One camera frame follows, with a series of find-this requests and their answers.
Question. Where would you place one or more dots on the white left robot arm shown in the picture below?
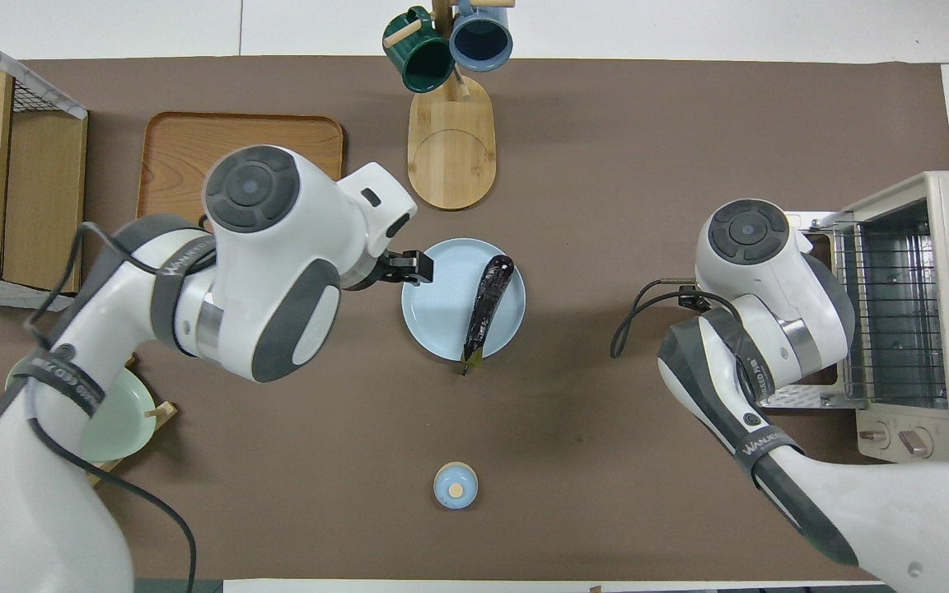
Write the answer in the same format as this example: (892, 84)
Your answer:
(277, 263)

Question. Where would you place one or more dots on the brown table mat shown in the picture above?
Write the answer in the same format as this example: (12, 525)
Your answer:
(590, 428)

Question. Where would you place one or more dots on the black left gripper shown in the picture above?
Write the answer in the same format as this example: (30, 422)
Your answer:
(384, 270)

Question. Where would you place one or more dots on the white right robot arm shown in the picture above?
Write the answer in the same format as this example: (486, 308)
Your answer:
(771, 313)

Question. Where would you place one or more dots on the blue mug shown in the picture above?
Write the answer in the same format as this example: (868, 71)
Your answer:
(481, 39)

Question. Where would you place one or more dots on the wooden plate rack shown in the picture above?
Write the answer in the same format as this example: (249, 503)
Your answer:
(163, 409)

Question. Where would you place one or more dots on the dark green mug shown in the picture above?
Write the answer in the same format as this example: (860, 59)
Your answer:
(421, 58)

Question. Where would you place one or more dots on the pale green plate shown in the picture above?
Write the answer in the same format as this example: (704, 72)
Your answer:
(124, 420)

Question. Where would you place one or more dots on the dark purple eggplant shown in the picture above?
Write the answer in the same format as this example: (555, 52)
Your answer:
(487, 305)

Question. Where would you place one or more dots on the small blue lidded jar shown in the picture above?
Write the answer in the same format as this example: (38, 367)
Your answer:
(455, 487)

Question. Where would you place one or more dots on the wooden mug tree stand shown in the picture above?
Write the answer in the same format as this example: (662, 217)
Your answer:
(450, 156)

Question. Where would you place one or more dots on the light blue ridged plate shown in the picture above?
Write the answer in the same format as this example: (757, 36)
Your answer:
(437, 321)

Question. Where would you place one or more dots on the wooden serving tray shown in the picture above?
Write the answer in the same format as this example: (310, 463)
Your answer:
(186, 156)

